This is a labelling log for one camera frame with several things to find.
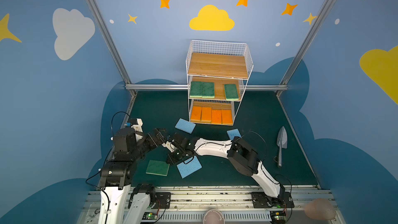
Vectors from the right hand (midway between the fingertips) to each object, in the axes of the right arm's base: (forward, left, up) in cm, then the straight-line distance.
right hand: (169, 159), depth 85 cm
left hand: (+3, +1, +25) cm, 25 cm away
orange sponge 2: (+35, -19, -1) cm, 40 cm away
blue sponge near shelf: (+24, -6, -2) cm, 24 cm away
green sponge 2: (+33, -20, +24) cm, 45 cm away
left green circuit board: (-26, +5, -2) cm, 27 cm away
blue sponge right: (+20, -37, -3) cm, 42 cm away
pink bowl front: (-25, -25, -2) cm, 35 cm away
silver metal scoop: (+16, -67, -3) cm, 69 cm away
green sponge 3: (+32, -33, +23) cm, 51 cm away
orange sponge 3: (+31, -26, -1) cm, 40 cm away
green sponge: (+31, -13, +24) cm, 42 cm away
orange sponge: (+32, -12, 0) cm, 34 cm away
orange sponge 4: (+30, -33, 0) cm, 45 cm away
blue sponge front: (-3, -11, -1) cm, 12 cm away
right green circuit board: (-23, -56, -4) cm, 60 cm away
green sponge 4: (-5, +6, 0) cm, 8 cm away
